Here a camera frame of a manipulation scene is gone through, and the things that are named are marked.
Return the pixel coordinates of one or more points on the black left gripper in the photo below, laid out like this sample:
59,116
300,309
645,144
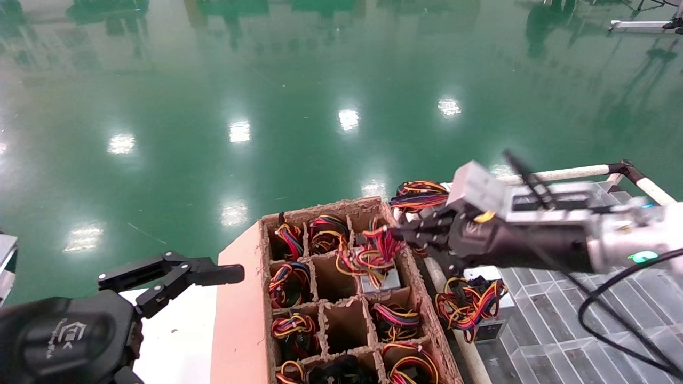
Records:
64,341

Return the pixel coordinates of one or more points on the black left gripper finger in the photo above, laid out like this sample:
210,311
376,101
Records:
213,273

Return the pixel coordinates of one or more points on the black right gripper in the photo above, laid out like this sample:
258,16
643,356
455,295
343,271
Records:
512,245

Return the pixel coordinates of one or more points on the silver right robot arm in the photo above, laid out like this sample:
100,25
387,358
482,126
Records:
635,234

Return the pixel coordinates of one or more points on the pink cardboard panel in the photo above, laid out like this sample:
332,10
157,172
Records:
240,330

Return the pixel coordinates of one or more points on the white flat sheet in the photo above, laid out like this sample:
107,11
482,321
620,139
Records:
181,341

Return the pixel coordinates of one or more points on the brown cardboard divider box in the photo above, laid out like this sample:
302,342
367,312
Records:
333,277

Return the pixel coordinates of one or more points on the clear plastic divider tray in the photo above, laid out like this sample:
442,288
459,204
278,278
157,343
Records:
549,330

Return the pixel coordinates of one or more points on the black pipe connector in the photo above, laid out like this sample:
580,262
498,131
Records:
627,170

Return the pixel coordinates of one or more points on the white stand base bar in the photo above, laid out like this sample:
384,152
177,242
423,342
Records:
635,25

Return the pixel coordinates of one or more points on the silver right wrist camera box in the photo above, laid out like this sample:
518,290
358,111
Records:
475,186

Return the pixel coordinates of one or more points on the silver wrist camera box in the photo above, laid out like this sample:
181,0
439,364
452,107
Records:
6,261
475,186

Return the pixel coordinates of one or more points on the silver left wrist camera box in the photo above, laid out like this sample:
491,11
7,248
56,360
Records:
6,261

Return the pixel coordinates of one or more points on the silver camera mounting bracket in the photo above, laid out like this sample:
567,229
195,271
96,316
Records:
549,215

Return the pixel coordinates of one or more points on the beige pipe rail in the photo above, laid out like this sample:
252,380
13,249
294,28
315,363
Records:
472,362

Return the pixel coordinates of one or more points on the long white pipe rail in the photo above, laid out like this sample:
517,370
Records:
576,172

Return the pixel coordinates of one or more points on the short white pipe rail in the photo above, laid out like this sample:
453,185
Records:
656,191

